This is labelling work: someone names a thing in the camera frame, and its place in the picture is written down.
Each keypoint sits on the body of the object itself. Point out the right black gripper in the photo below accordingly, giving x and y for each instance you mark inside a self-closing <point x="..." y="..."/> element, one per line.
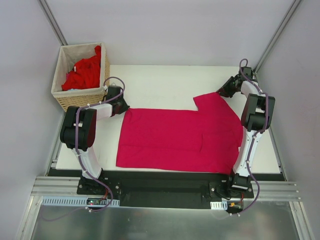
<point x="225" y="89"/>

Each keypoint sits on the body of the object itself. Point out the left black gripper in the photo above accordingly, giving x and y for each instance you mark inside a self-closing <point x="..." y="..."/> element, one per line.
<point x="121" y="107"/>

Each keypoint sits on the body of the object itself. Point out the wicker laundry basket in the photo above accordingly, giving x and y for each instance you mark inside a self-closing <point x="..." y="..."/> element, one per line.
<point x="67" y="57"/>

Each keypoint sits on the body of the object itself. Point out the magenta t shirt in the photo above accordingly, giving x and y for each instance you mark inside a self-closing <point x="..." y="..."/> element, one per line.
<point x="204" y="140"/>

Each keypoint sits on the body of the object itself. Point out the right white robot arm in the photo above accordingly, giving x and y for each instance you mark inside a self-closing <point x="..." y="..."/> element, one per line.
<point x="256" y="118"/>

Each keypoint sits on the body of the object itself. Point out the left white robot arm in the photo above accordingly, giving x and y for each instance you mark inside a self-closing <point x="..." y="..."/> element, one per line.
<point x="78" y="131"/>

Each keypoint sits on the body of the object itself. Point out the red t shirt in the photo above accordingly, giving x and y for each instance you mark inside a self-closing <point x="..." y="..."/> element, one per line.
<point x="85" y="73"/>

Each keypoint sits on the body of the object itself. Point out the teal t shirt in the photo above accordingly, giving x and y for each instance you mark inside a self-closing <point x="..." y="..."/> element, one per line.
<point x="73" y="89"/>

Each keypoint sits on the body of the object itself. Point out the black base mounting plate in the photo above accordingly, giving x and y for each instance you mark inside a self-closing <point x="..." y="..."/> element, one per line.
<point x="151" y="189"/>

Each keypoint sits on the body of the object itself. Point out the right aluminium frame post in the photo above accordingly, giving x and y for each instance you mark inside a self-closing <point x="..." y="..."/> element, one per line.
<point x="289" y="14"/>

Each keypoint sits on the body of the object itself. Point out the aluminium frame post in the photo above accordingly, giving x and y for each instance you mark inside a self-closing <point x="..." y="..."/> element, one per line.
<point x="289" y="14"/>
<point x="52" y="22"/>

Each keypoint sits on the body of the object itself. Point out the right white cable duct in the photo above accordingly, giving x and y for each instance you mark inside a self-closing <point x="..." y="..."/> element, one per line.
<point x="219" y="205"/>

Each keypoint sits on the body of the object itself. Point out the white cable duct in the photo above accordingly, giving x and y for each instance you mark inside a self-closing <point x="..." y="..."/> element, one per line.
<point x="68" y="201"/>
<point x="219" y="205"/>

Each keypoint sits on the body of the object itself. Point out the left white cable duct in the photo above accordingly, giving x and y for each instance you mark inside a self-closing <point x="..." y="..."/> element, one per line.
<point x="68" y="201"/>

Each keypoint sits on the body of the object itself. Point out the left aluminium frame post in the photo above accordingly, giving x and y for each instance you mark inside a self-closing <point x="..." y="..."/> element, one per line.
<point x="52" y="22"/>

